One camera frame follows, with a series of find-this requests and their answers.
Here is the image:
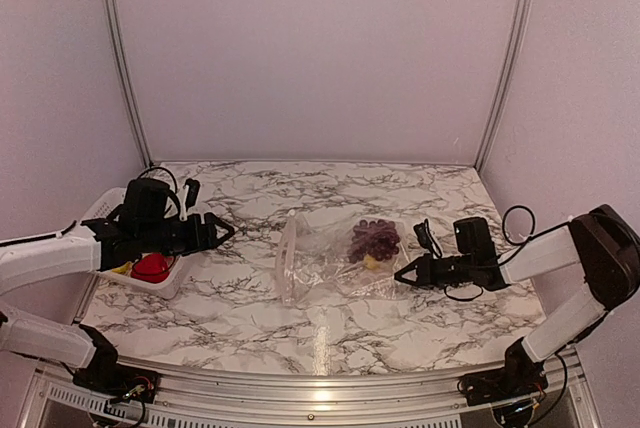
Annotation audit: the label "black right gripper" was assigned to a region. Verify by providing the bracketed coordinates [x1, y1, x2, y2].
[394, 253, 475, 290]

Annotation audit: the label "red fake pepper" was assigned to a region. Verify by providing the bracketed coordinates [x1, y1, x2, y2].
[130, 253, 171, 284]

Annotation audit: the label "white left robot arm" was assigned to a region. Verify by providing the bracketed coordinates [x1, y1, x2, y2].
[1, 178, 235, 393]

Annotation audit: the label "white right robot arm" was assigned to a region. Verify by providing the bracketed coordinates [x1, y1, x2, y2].
[394, 204, 639, 396]

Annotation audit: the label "purple fake grapes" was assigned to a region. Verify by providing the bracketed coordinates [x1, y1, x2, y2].
[347, 219, 401, 263]

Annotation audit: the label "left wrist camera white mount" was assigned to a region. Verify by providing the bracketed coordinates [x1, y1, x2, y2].
[177, 178, 201, 221]

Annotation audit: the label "right aluminium corner post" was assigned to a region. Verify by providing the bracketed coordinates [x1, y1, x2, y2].
[474, 0, 532, 174]

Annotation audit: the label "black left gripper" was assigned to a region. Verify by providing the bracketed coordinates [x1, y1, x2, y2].
[137, 212, 234, 256]

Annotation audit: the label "left aluminium corner post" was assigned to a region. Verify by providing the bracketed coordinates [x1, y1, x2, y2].
[103, 0, 153, 168]

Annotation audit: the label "white perforated plastic basket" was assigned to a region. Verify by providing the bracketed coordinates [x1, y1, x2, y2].
[84, 186, 206, 299]

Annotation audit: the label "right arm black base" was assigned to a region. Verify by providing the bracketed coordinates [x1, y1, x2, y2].
[457, 338, 549, 406]

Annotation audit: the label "aluminium corner post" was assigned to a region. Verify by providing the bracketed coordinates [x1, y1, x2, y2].
[103, 0, 153, 168]
[474, 0, 532, 174]

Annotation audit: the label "clear zip top bag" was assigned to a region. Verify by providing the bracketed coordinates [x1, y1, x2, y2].
[275, 210, 409, 307]

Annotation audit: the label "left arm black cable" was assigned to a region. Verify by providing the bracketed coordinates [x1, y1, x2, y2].
[0, 166, 181, 249]

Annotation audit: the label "aluminium front rail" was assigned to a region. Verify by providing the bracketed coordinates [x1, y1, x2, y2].
[14, 350, 601, 427]

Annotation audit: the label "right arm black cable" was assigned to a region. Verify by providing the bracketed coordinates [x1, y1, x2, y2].
[444, 205, 537, 302]

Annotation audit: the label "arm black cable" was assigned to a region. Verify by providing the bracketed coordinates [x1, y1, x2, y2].
[444, 205, 537, 302]
[0, 166, 181, 249]

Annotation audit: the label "peach fake fruit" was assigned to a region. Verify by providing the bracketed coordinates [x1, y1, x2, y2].
[362, 255, 380, 270]

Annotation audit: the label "yellow fake lemon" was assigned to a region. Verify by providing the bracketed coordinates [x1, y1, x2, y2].
[113, 262, 133, 276]

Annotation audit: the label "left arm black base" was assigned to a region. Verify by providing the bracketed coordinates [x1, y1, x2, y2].
[72, 324, 159, 404]

